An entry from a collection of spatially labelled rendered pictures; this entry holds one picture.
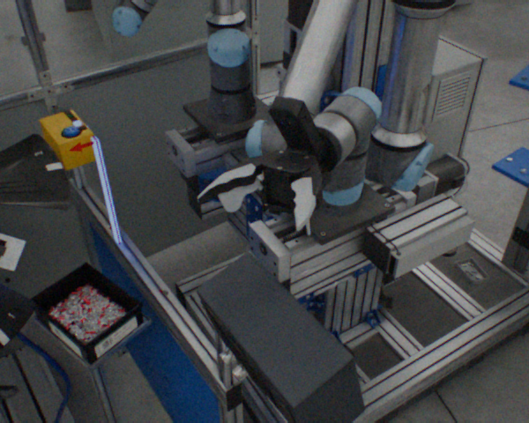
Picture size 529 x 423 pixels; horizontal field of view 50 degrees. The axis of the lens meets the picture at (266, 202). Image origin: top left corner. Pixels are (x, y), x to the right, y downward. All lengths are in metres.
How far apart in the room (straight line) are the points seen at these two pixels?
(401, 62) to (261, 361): 0.60
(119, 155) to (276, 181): 1.59
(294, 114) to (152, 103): 1.59
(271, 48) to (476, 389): 2.81
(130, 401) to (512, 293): 1.53
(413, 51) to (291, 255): 0.53
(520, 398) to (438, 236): 1.09
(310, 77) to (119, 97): 1.29
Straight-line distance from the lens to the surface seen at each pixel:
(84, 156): 1.66
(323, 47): 1.02
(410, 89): 1.13
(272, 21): 4.21
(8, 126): 2.12
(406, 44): 1.09
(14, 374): 2.41
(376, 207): 1.38
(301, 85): 1.01
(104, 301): 1.47
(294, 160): 0.77
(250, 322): 0.86
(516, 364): 2.52
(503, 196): 3.31
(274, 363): 0.82
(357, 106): 0.90
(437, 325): 2.26
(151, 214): 2.55
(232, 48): 1.60
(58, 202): 1.31
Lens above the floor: 1.91
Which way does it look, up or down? 39 degrees down
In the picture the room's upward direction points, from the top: straight up
